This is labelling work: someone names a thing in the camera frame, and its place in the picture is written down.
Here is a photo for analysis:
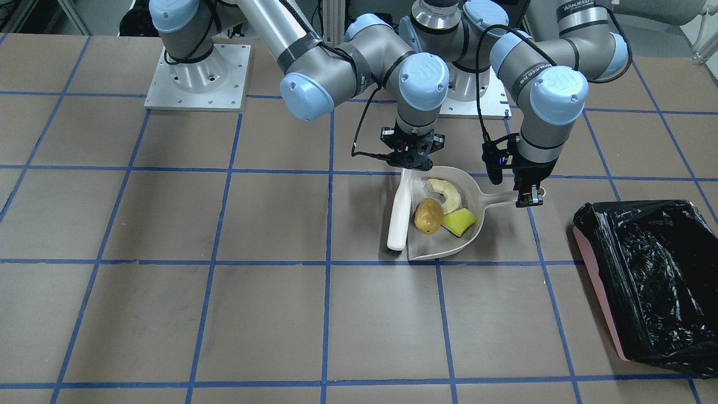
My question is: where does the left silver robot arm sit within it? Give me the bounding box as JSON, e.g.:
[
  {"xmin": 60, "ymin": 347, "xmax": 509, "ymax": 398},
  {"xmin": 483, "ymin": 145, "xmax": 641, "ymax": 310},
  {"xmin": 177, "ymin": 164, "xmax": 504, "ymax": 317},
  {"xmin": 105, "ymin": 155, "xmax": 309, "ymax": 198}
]
[{"xmin": 398, "ymin": 1, "xmax": 630, "ymax": 208}]

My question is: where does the bin with black liner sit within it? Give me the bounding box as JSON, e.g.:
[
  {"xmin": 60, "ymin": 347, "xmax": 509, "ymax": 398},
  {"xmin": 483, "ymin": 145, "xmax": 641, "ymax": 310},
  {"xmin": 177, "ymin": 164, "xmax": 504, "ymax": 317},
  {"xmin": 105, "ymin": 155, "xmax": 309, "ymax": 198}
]
[{"xmin": 573, "ymin": 200, "xmax": 717, "ymax": 379}]

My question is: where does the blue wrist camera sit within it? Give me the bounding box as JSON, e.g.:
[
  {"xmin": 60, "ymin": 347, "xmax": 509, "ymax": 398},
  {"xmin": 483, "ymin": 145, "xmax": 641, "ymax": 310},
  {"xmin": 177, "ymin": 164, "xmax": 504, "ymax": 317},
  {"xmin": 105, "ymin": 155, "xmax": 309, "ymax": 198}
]
[{"xmin": 482, "ymin": 141, "xmax": 510, "ymax": 186}]

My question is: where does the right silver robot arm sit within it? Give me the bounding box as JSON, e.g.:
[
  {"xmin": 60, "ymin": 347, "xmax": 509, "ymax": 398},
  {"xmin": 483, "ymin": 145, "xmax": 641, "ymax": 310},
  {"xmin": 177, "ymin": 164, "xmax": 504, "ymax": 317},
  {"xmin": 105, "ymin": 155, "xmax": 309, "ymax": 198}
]
[{"xmin": 149, "ymin": 1, "xmax": 450, "ymax": 171}]

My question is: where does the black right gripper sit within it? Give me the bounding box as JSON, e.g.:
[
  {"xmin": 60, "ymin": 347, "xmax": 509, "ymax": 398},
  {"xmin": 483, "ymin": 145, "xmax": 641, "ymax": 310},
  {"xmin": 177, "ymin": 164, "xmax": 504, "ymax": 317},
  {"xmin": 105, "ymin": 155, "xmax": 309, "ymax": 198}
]
[{"xmin": 379, "ymin": 126, "xmax": 445, "ymax": 171}]

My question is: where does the beige hand brush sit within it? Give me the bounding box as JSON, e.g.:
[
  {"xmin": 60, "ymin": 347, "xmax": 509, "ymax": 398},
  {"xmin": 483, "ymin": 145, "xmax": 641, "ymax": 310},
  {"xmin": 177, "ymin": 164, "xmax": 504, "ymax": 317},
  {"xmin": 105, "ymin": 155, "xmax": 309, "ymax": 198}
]
[{"xmin": 386, "ymin": 169, "xmax": 412, "ymax": 256}]

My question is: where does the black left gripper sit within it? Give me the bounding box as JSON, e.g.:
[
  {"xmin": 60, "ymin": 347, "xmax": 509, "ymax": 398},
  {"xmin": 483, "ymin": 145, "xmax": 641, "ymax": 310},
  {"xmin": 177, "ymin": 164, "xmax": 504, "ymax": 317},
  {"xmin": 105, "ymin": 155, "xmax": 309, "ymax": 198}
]
[{"xmin": 490, "ymin": 140, "xmax": 558, "ymax": 209}]

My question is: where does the beige plastic dustpan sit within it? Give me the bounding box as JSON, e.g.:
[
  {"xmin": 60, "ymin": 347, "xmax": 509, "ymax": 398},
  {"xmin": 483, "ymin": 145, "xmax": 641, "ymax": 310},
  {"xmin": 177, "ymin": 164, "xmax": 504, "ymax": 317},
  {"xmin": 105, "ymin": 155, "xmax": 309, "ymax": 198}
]
[{"xmin": 386, "ymin": 166, "xmax": 518, "ymax": 260}]

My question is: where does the yellow sponge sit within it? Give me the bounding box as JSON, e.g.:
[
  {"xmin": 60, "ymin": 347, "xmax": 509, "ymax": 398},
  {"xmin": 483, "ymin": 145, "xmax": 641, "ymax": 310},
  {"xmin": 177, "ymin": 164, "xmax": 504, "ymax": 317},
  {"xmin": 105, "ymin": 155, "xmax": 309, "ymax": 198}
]
[{"xmin": 441, "ymin": 208, "xmax": 478, "ymax": 238}]

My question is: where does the brown potato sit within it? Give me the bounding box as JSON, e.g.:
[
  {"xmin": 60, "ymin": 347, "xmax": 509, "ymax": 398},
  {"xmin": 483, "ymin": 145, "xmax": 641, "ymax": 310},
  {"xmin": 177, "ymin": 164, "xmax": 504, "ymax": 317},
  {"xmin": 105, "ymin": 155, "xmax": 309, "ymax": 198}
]
[{"xmin": 413, "ymin": 198, "xmax": 444, "ymax": 235}]

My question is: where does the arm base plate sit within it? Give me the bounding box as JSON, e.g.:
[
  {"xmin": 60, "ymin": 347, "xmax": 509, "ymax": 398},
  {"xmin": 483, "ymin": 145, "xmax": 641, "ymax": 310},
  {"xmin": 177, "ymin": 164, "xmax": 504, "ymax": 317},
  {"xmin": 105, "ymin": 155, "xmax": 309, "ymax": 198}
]
[
  {"xmin": 144, "ymin": 44, "xmax": 252, "ymax": 112},
  {"xmin": 438, "ymin": 84, "xmax": 512, "ymax": 120}
]

